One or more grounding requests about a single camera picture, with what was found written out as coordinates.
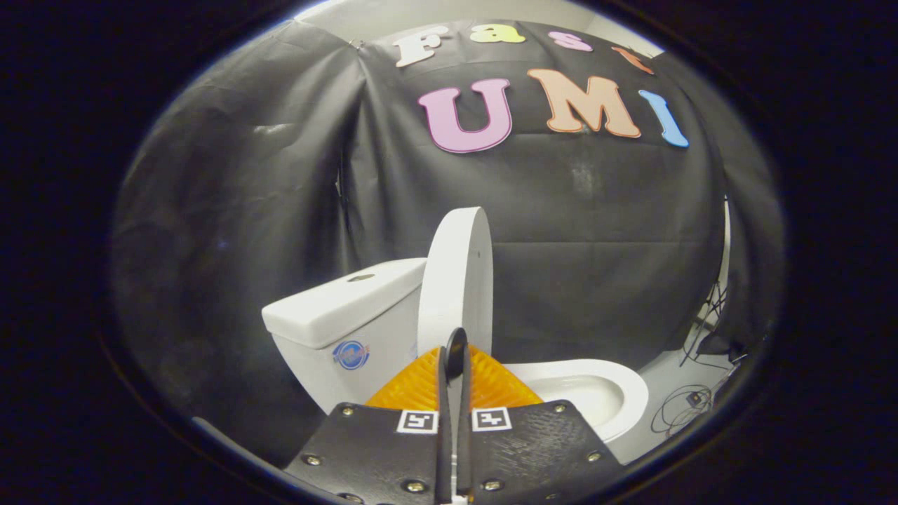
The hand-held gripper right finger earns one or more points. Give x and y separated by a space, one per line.
540 449

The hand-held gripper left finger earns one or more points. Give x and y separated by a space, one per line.
372 449

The black pull tab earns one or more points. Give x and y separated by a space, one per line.
456 351

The white toilet lid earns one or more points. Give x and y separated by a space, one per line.
459 280

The white toilet seat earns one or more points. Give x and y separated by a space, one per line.
631 393

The white ceramic toilet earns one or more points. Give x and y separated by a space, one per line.
337 315

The small black adapter box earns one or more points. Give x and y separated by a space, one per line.
696 399

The black light stand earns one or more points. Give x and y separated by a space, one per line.
708 322

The black backdrop cloth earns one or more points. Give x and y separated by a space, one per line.
561 231

